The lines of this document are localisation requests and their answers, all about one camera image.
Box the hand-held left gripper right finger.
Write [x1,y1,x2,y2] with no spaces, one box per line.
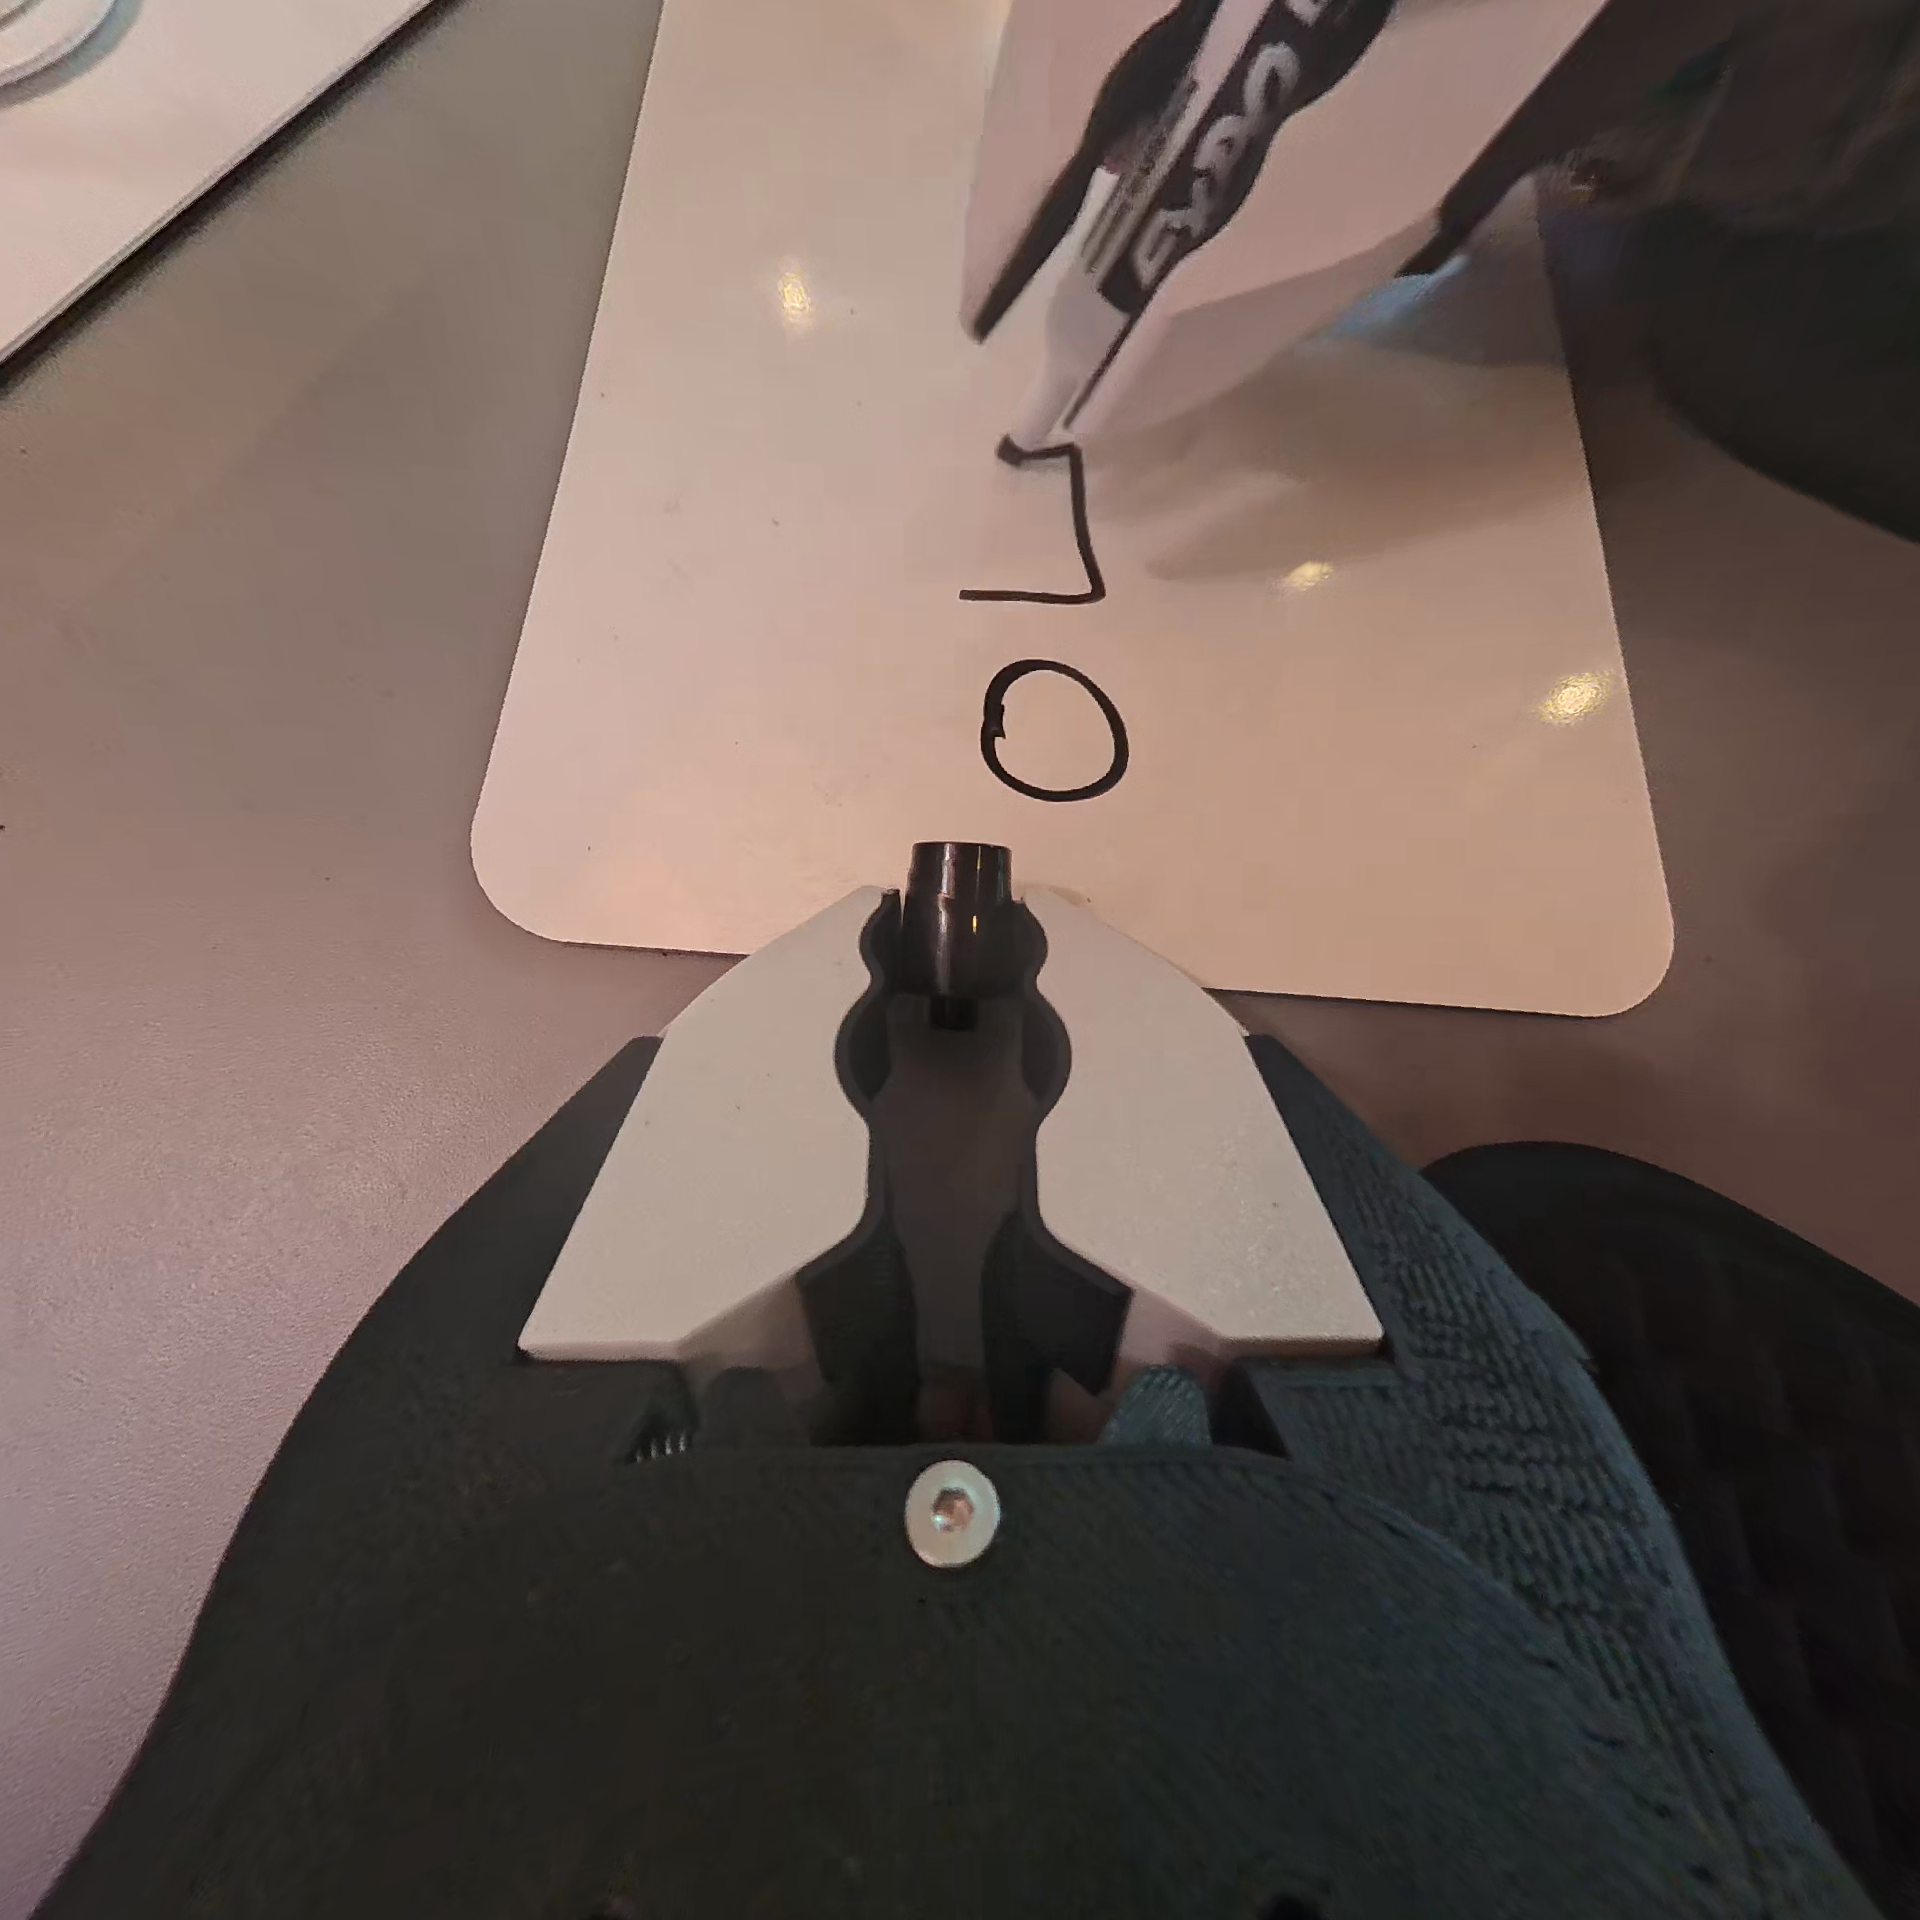
[967,891,1385,1422]

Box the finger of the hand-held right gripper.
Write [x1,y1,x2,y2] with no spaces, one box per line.
[1065,0,1622,436]
[960,0,1209,338]

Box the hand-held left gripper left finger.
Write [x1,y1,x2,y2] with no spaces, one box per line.
[519,888,961,1432]

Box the black whiteboard marker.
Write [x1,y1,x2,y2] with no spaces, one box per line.
[1022,0,1336,457]

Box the black marker cap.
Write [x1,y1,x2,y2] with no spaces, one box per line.
[900,842,1031,1029]

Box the white whiteboard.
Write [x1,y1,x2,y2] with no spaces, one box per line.
[476,0,1676,1022]

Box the dark rounded object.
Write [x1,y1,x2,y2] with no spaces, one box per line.
[1425,1141,1920,1920]

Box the white table sign stand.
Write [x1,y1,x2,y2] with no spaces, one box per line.
[0,0,437,361]

